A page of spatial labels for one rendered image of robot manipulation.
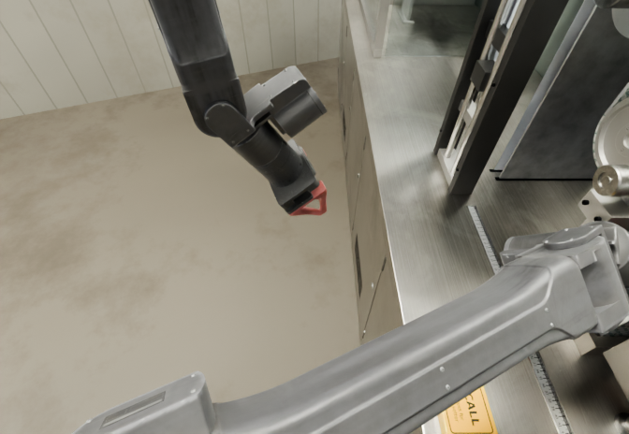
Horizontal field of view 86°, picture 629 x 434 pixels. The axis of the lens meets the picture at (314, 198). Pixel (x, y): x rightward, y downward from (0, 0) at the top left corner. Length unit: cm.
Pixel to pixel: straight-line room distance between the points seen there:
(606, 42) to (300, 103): 56
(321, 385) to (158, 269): 167
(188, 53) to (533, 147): 73
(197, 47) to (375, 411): 32
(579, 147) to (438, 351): 75
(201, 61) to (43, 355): 167
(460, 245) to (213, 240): 138
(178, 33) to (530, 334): 38
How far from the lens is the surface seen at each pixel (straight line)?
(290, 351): 155
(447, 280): 69
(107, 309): 186
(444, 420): 58
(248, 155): 44
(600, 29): 78
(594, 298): 39
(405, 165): 88
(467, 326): 28
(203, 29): 35
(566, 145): 92
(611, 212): 58
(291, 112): 42
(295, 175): 48
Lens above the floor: 147
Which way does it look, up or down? 48 degrees down
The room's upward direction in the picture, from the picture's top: straight up
